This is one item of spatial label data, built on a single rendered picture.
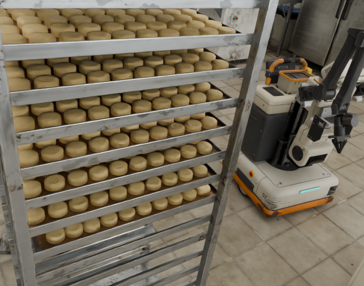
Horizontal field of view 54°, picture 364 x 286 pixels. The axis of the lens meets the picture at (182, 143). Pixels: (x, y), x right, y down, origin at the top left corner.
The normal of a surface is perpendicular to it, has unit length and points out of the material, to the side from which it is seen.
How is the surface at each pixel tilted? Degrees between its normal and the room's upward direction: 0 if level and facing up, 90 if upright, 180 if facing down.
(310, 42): 89
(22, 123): 0
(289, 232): 0
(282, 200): 90
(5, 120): 90
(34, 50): 90
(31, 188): 0
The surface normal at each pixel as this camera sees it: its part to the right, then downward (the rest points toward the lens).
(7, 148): 0.51, 0.51
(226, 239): 0.13, -0.83
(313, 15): -0.82, 0.22
